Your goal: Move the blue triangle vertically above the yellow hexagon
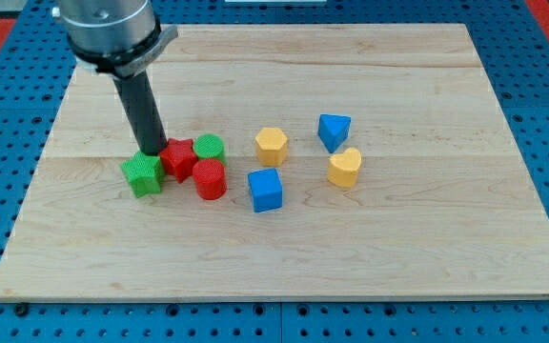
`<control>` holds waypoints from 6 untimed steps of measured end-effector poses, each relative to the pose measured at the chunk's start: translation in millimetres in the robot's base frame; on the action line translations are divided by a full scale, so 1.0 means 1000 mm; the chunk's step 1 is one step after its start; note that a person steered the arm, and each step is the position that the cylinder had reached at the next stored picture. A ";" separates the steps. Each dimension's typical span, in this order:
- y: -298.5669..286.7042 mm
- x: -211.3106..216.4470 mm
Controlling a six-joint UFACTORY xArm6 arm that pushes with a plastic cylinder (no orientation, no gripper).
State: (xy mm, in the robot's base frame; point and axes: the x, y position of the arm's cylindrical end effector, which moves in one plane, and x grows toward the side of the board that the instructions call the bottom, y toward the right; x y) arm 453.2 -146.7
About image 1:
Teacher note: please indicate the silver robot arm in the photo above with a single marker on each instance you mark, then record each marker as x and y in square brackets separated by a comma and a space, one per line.
[118, 37]

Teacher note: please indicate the blue triangle block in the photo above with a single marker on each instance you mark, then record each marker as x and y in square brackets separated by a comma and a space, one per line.
[333, 130]

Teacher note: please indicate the green star block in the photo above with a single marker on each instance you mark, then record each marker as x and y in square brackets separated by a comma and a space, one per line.
[144, 174]

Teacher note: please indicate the light wooden board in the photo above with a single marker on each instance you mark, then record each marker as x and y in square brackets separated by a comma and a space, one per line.
[443, 208]

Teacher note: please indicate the red cylinder block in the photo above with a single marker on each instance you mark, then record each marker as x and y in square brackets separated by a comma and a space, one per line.
[209, 177]

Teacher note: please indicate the blue cube block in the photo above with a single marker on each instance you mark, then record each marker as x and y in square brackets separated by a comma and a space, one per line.
[266, 189]

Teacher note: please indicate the yellow hexagon block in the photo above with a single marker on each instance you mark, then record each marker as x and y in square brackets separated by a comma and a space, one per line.
[271, 146]

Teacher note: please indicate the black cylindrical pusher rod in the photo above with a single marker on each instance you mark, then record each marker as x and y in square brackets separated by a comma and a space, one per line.
[136, 96]

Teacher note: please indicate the yellow heart block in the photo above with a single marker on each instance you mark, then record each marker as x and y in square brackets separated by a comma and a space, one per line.
[343, 169]

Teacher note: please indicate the red star block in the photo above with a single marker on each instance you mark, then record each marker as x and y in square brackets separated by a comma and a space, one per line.
[178, 158]

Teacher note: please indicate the green cylinder block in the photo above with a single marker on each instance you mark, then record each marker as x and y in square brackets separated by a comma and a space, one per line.
[210, 146]

